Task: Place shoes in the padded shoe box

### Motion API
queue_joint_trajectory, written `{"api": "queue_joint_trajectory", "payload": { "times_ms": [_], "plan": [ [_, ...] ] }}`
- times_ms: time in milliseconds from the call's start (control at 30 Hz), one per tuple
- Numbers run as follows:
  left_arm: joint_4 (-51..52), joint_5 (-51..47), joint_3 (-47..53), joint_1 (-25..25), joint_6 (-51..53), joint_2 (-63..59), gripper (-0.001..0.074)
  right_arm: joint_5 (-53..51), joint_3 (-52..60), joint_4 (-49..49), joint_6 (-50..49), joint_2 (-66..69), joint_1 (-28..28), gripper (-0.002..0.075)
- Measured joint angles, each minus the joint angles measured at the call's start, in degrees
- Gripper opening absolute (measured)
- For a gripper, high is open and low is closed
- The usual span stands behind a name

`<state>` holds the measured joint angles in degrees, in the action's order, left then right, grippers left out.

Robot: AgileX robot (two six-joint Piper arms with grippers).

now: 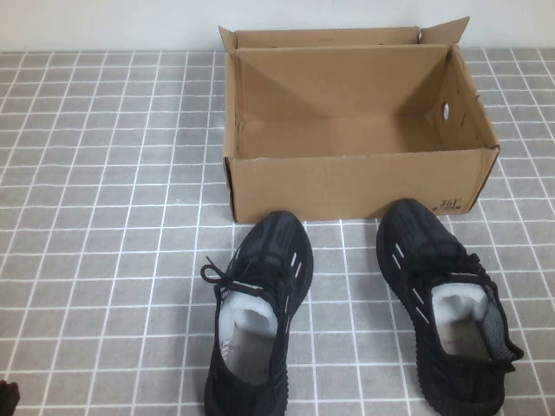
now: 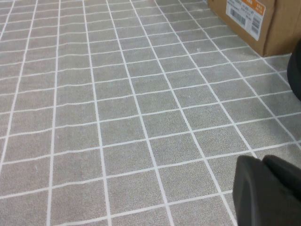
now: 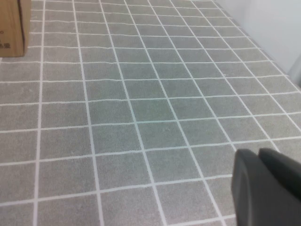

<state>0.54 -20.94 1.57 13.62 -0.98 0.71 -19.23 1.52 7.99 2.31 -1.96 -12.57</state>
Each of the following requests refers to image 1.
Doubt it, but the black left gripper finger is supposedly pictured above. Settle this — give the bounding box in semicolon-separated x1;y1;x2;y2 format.
0;380;22;416

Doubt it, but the black sneaker with striped collar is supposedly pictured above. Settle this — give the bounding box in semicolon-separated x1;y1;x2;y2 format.
375;198;526;416

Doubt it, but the white foam shoe stuffing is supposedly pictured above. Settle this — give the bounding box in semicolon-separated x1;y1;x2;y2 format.
430;283;486;335
218;289;279;346

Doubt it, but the brown cardboard shoe box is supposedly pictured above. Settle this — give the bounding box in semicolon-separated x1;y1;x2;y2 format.
219;16;501;224

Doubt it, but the grey grid tablecloth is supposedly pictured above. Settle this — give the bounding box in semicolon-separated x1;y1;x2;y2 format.
0;48;555;416

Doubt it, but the black sneaker with looped lace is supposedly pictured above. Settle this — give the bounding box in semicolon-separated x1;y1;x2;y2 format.
199;210;315;416

